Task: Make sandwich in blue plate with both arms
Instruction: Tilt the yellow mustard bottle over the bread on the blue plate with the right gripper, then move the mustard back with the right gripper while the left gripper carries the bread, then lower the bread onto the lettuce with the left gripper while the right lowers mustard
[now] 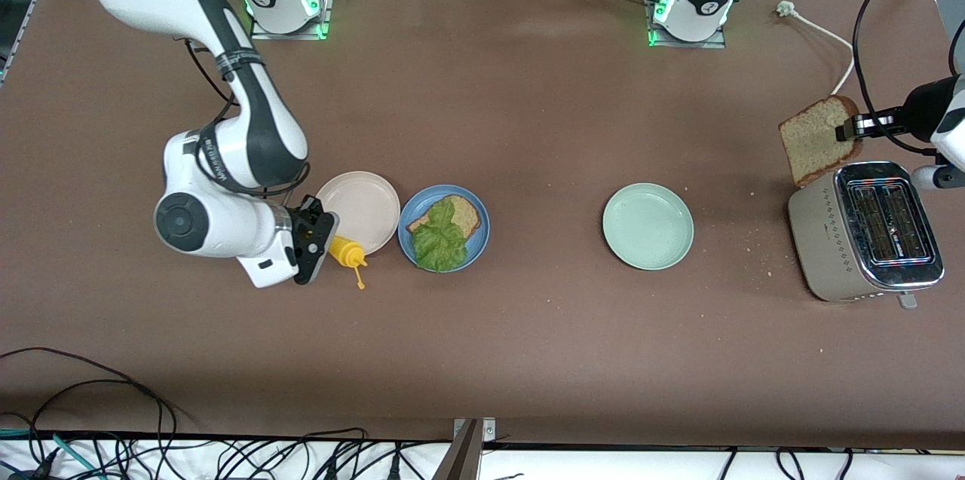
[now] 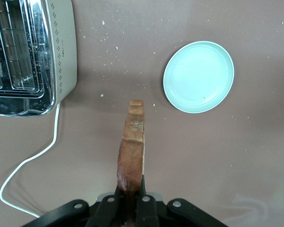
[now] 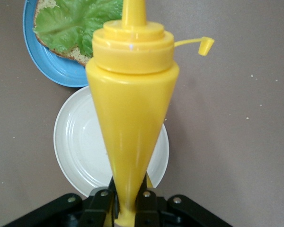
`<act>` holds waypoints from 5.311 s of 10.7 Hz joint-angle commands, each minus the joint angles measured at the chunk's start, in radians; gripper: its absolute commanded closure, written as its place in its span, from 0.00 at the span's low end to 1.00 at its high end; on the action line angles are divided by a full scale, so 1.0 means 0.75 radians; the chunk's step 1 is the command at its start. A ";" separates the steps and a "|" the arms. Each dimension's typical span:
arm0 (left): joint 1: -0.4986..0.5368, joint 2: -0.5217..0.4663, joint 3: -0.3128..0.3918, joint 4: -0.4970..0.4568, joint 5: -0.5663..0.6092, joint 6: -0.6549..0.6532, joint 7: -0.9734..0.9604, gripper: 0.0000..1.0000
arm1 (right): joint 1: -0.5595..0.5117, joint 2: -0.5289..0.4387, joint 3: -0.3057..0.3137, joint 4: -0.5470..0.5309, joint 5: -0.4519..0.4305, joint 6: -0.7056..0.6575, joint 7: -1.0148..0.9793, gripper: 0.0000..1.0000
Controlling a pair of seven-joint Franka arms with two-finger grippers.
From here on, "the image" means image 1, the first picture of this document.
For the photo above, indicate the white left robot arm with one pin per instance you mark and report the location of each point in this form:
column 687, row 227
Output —
column 701, row 5

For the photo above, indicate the green lettuce leaf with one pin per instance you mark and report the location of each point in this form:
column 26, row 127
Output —
column 439, row 243

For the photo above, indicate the aluminium bracket post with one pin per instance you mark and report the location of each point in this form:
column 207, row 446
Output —
column 467, row 457

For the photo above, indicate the brown bread slice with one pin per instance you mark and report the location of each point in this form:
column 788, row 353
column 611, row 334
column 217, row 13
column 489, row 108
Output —
column 814, row 141
column 469, row 212

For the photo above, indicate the yellow mustard squeeze bottle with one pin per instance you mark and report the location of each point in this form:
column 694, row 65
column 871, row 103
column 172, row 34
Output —
column 347, row 250

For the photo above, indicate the mint green round plate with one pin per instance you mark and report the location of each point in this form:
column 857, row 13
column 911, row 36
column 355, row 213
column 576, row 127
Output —
column 648, row 227

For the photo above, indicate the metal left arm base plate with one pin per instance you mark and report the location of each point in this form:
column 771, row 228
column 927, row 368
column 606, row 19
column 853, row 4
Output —
column 716, row 44

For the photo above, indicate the blue round plate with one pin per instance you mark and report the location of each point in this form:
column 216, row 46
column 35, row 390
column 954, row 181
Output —
column 482, row 239

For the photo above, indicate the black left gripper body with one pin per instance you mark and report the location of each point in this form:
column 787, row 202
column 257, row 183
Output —
column 920, row 115

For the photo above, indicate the silver beige toaster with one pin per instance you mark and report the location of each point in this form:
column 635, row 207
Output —
column 825, row 239

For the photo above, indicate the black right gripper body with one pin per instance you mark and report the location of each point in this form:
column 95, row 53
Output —
column 307, row 227

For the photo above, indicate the beige round plate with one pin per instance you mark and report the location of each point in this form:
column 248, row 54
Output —
column 362, row 209

